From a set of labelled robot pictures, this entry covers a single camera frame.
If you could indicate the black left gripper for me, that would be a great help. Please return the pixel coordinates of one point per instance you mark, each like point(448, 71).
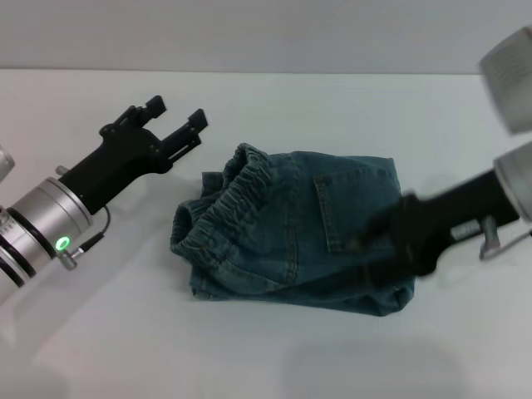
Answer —
point(120, 158)

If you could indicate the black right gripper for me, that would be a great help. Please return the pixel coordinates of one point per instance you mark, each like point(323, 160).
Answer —
point(453, 212)

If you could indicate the blue denim shorts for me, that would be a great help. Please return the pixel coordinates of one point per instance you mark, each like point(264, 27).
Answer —
point(291, 232)

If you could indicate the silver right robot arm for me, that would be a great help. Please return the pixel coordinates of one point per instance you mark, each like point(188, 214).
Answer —
point(517, 183)

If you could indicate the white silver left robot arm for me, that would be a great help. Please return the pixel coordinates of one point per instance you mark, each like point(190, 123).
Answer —
point(41, 224)

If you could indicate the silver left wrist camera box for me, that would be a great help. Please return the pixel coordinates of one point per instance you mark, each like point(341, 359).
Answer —
point(5, 164)

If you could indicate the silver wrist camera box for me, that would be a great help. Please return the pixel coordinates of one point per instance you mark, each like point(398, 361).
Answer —
point(509, 83)
point(5, 164)

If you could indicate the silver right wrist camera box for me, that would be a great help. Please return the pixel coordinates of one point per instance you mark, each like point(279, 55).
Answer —
point(509, 83)

